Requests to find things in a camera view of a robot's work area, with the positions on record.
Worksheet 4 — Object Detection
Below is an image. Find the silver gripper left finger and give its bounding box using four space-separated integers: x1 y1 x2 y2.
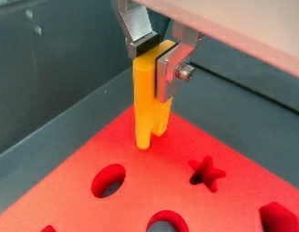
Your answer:
110 0 159 60

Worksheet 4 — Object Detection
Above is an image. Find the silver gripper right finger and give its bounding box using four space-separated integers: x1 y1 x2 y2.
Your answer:
155 22 205 103

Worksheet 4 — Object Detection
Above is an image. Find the yellow square-circle peg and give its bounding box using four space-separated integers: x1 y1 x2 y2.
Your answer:
133 40 174 150

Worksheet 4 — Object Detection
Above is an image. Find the red shape-sorting board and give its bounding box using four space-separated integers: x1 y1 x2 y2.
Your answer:
0 111 299 232

